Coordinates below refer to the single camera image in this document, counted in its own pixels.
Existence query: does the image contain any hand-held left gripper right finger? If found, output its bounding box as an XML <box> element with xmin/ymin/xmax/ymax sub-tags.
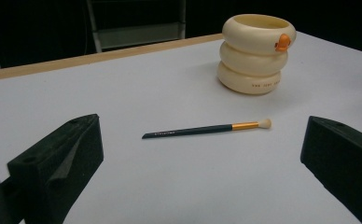
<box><xmin>299</xmin><ymin>116</ymin><xmax>362</xmax><ymax>224</ymax></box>

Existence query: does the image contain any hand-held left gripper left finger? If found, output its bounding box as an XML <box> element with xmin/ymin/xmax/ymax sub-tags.
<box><xmin>7</xmin><ymin>113</ymin><xmax>104</xmax><ymax>224</ymax></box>

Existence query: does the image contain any cream ringed duck brush holder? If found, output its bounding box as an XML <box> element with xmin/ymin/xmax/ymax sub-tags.
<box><xmin>216</xmin><ymin>13</ymin><xmax>298</xmax><ymax>96</ymax></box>

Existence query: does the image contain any dark makeup brush gold ferrule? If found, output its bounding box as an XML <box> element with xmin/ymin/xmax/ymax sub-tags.
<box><xmin>141</xmin><ymin>118</ymin><xmax>272</xmax><ymax>140</ymax></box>

